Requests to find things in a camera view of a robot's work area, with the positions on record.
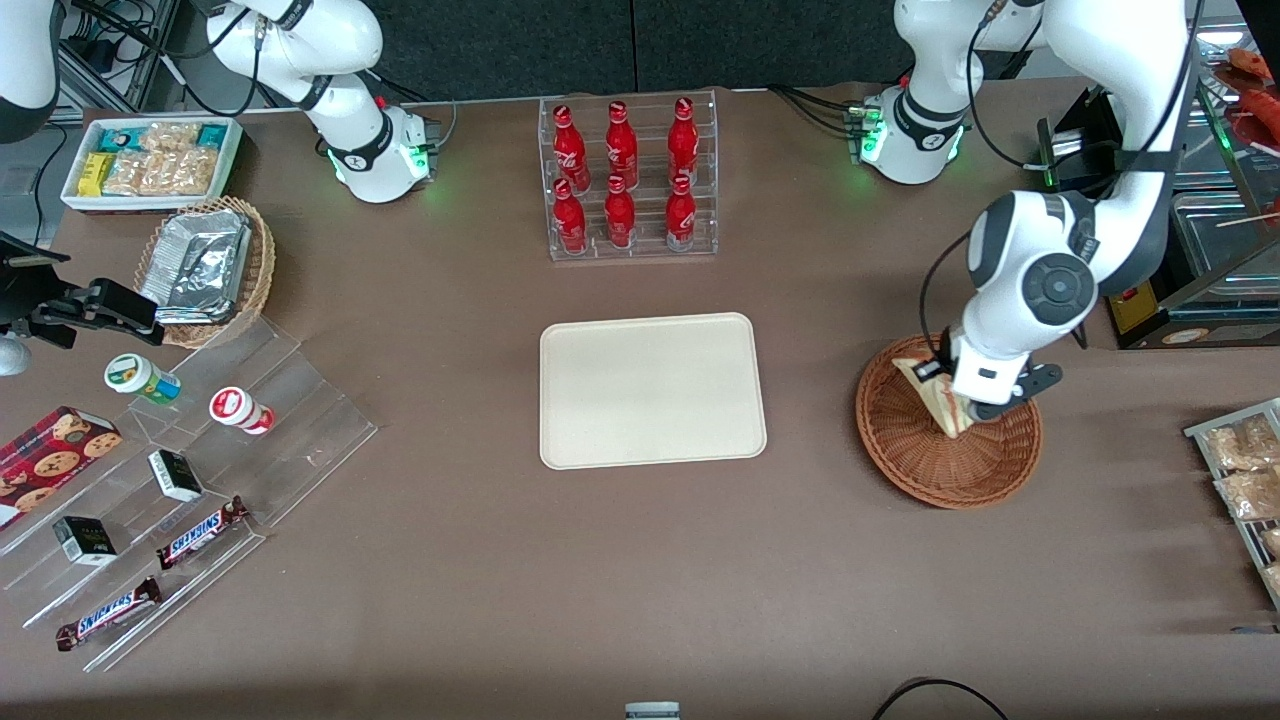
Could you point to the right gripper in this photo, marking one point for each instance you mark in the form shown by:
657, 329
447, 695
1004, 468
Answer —
22, 294

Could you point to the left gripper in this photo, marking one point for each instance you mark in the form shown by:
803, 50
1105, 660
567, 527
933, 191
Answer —
941, 363

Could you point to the triangle sandwich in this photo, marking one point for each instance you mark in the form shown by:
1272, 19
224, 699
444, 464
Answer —
945, 405

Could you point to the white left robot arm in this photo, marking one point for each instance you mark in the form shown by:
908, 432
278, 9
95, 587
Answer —
1040, 270

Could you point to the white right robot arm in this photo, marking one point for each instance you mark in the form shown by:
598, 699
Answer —
360, 130

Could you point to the round brown wicker basket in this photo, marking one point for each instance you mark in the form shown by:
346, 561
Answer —
930, 470

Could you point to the light wicker basket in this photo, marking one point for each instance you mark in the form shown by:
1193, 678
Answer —
260, 270

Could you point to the grey snack tray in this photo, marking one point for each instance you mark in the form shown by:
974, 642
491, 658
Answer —
1200, 432

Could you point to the cream rectangular plastic tray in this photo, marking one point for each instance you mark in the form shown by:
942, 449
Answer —
650, 390

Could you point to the yellow snack bar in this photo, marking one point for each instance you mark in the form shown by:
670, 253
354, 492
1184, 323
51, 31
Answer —
95, 173

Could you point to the green label yogurt cup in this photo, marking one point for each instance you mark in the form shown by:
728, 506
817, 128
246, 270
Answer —
140, 378

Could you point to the clear bag of crackers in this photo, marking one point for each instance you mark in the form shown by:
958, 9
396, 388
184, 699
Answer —
190, 172
168, 136
130, 175

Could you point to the stack of foil trays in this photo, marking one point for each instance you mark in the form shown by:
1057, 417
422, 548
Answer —
200, 262

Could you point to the teal snack packet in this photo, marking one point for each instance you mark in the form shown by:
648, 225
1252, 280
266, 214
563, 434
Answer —
212, 135
118, 136

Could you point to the black food warmer cabinet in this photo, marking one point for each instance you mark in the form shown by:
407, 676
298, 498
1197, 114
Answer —
1140, 325

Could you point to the red cookie box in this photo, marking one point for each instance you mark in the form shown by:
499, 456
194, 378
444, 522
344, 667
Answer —
50, 462

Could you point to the white snack bin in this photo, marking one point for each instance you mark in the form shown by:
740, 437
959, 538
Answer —
232, 160

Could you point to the red label yogurt cup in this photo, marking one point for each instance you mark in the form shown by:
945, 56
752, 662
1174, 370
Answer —
240, 410

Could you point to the small black box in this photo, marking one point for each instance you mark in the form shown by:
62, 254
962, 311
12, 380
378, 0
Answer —
85, 540
175, 475

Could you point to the clear bag of snacks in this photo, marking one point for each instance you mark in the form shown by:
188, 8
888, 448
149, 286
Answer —
1250, 492
1274, 580
1240, 445
1272, 542

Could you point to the steel warmer pan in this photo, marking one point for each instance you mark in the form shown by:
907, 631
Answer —
1215, 240
1205, 150

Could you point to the clear acrylic stepped display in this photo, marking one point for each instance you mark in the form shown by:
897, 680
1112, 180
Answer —
300, 420

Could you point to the Snickers chocolate bar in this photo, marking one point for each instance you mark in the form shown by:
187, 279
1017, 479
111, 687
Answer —
108, 613
200, 532

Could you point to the red cola bottle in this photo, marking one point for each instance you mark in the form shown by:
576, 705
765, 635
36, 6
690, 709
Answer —
570, 145
683, 140
570, 220
620, 215
681, 215
622, 145

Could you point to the clear acrylic bottle rack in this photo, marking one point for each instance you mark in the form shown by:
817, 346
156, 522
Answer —
705, 170

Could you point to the small grey device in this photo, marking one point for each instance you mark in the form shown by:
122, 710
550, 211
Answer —
652, 711

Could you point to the aluminium frame rack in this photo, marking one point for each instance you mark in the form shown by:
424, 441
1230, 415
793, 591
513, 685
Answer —
110, 65

